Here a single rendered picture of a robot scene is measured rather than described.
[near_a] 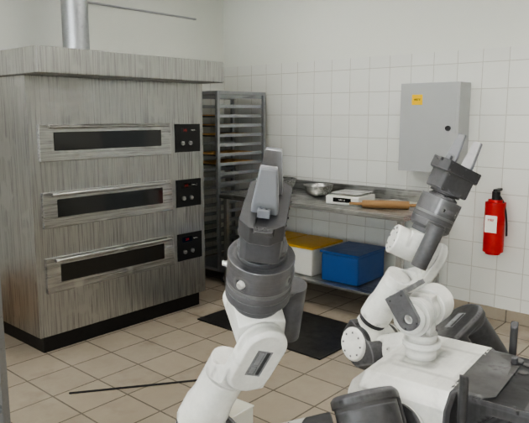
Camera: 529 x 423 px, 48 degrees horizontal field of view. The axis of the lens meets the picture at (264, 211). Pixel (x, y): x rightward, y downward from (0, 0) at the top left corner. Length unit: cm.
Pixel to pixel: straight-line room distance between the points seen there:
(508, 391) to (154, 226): 392
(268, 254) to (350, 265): 417
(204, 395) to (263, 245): 30
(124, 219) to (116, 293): 55
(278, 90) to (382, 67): 118
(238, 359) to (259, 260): 15
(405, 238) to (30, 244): 323
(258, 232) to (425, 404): 41
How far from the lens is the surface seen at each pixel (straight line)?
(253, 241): 69
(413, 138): 497
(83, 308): 445
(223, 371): 84
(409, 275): 140
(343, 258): 491
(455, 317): 125
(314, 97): 575
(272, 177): 68
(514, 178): 489
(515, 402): 96
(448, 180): 131
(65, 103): 422
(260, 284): 75
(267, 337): 79
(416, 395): 96
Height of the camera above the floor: 160
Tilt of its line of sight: 9 degrees down
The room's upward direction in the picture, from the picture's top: straight up
